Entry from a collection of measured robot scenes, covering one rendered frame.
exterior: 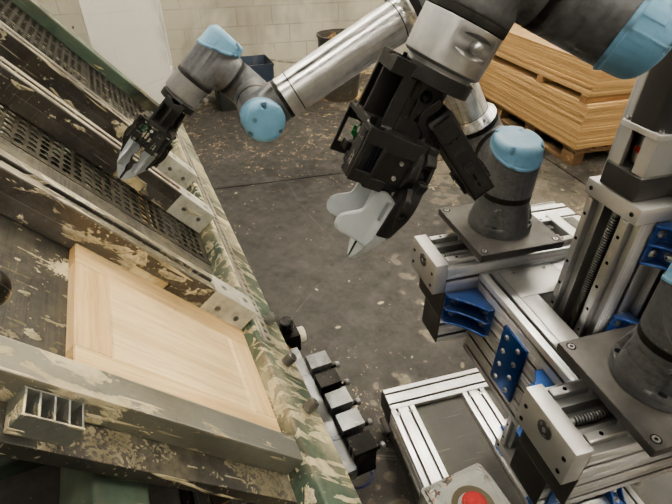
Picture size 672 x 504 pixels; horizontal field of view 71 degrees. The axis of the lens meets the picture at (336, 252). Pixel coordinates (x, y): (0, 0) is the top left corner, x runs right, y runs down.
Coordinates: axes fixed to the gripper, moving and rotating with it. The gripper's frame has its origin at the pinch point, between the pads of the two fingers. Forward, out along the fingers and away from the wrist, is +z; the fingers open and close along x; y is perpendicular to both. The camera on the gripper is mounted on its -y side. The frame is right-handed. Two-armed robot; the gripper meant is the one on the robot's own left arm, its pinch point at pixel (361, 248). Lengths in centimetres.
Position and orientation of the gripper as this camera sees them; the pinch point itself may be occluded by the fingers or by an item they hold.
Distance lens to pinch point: 52.7
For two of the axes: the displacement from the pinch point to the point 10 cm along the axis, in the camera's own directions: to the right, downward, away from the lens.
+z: -4.2, 7.9, 4.6
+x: 2.4, 5.8, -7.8
